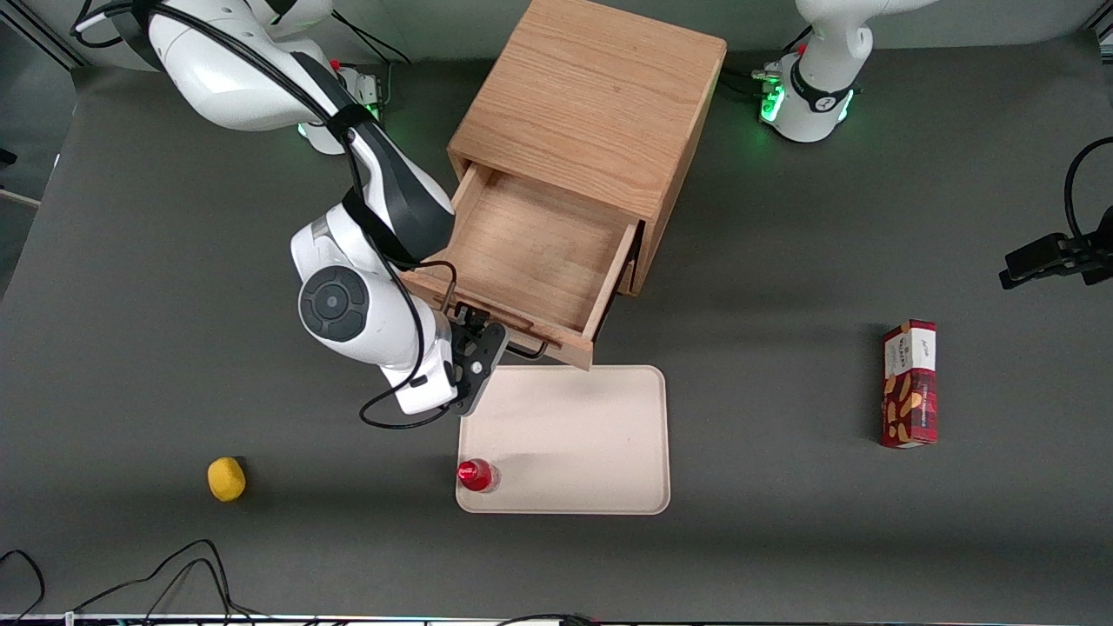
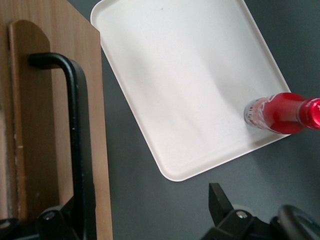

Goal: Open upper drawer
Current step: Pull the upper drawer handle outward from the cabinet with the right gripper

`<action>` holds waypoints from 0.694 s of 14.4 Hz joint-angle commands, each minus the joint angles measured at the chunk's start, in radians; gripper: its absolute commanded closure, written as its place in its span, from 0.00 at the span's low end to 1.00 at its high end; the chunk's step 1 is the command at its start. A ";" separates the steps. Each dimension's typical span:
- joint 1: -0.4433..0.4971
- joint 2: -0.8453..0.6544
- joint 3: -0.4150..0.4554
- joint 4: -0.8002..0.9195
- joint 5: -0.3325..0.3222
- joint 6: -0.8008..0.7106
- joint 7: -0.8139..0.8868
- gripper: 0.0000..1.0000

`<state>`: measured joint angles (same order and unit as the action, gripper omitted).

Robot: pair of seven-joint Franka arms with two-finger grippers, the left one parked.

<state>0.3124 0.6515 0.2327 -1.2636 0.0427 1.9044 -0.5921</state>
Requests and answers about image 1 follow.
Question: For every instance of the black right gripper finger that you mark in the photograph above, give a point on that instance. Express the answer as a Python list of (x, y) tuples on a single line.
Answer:
[(480, 323), (463, 316)]

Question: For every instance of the wooden drawer cabinet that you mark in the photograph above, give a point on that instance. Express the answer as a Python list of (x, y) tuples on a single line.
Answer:
[(591, 96)]

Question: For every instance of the yellow lemon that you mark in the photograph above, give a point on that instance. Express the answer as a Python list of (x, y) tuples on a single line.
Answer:
[(226, 480)]

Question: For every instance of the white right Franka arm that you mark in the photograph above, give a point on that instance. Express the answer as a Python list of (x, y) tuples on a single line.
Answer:
[(348, 304)]

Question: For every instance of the aluminium frame profile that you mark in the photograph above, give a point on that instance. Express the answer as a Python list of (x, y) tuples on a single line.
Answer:
[(43, 35), (1103, 33)]

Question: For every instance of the beige plastic tray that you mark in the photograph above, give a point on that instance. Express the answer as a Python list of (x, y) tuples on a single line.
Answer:
[(574, 435)]

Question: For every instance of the red white snack box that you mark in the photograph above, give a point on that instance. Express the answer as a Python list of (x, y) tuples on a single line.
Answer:
[(909, 391)]

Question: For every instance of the red capped bottle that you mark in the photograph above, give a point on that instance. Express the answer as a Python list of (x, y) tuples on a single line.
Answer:
[(474, 475)]

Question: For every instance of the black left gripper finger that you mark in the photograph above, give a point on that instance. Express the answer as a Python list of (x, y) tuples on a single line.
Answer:
[(1043, 250), (1035, 275)]

